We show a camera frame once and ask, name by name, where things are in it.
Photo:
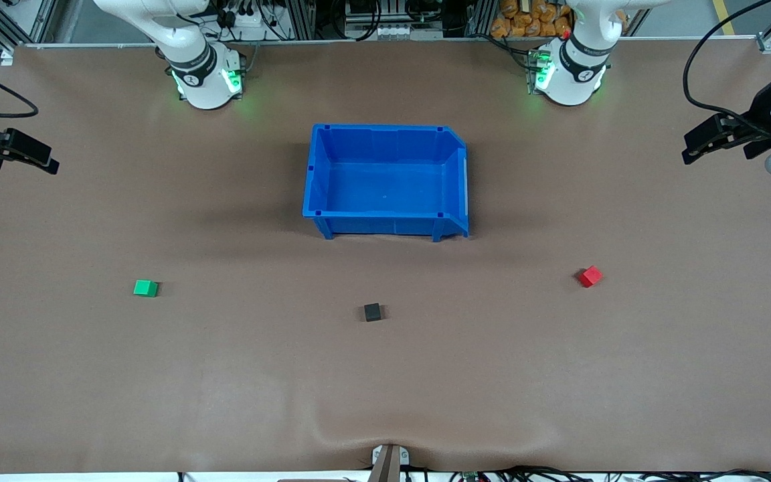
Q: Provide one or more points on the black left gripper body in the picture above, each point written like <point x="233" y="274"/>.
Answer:
<point x="762" y="111"/>

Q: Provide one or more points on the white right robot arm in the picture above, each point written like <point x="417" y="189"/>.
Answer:
<point x="201" y="80"/>

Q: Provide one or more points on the blue plastic storage bin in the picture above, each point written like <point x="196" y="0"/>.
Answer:
<point x="385" y="184"/>

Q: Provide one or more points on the brown table mat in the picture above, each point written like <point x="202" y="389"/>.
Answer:
<point x="158" y="375"/>

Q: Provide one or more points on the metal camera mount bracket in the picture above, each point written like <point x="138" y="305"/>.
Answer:
<point x="389" y="462"/>

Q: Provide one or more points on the grey electronics box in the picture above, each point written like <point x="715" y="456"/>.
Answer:
<point x="382" y="20"/>

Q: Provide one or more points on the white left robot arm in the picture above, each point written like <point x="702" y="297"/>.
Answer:
<point x="576" y="73"/>

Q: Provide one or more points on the orange packets bag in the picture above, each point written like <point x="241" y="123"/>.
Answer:
<point x="526" y="20"/>

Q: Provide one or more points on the white power strip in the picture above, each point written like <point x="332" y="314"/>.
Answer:
<point x="251" y="27"/>

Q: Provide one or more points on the red cube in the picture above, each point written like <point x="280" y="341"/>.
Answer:
<point x="590" y="276"/>

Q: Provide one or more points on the green cube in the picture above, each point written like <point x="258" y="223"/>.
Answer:
<point x="145" y="288"/>

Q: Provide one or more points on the black cube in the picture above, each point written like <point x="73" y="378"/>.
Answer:
<point x="373" y="312"/>

